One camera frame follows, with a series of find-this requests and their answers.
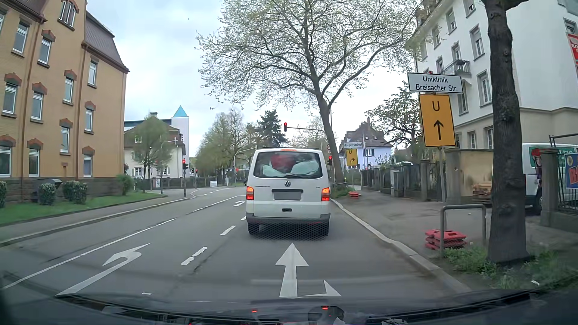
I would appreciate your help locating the dark evergreen tree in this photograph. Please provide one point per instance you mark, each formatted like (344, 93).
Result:
(271, 128)

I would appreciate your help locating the small yellow detour sign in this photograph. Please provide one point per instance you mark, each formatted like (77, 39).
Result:
(352, 155)

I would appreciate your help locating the row of trees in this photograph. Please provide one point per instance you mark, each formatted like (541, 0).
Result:
(225, 144)

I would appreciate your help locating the red plastic sign base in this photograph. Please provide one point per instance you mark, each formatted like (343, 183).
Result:
(354, 194)
(445, 239)

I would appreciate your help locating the pale blue house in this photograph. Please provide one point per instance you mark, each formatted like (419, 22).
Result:
(368, 146)

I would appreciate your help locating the tall leaning budding tree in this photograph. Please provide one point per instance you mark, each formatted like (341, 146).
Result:
(311, 58)

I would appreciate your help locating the road markings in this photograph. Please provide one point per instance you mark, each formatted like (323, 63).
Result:
(291, 271)

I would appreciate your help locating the leafy tree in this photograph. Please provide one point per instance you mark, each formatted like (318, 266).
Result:
(399, 122)

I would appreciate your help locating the white building with blue spire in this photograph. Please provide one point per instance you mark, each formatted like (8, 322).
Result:
(169, 144)

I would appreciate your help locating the grey pavement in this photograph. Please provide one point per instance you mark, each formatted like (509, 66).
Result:
(86, 214)
(406, 221)

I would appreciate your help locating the grey asphalt road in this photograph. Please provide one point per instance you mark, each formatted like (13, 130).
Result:
(212, 271)

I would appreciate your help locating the small green tree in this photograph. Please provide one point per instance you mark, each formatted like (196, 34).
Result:
(149, 144)

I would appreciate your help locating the car's own bonnet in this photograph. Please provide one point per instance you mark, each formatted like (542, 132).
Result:
(289, 311)

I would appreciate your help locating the trimmed green bush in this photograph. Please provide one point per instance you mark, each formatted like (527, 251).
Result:
(47, 194)
(74, 190)
(125, 183)

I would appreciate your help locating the grey metal hoop barrier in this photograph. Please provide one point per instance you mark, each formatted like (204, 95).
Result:
(463, 223)

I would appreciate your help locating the thick dark tree trunk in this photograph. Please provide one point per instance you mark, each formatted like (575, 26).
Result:
(506, 149)

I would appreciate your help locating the grass lawn strip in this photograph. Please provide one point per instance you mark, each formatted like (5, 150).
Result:
(63, 206)

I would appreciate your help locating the yellow brick building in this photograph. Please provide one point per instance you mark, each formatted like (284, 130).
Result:
(54, 99)

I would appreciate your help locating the grass verge patch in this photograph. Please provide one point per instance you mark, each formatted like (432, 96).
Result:
(510, 268)

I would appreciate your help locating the white van with pictures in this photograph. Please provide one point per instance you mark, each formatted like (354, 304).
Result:
(535, 176)

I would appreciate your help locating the large white building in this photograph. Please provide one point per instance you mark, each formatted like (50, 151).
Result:
(533, 67)

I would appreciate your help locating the stone gate pillar with fence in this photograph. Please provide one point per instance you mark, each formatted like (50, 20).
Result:
(557, 185)

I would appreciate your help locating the street lamp post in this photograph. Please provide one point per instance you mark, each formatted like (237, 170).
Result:
(241, 158)

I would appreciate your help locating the traffic light on post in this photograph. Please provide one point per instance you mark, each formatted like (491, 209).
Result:
(184, 171)

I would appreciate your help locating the stone wall with iron fence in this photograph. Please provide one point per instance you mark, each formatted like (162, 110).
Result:
(429, 178)

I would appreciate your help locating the yellow detour sign on post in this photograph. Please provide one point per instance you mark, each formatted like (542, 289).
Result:
(436, 117)

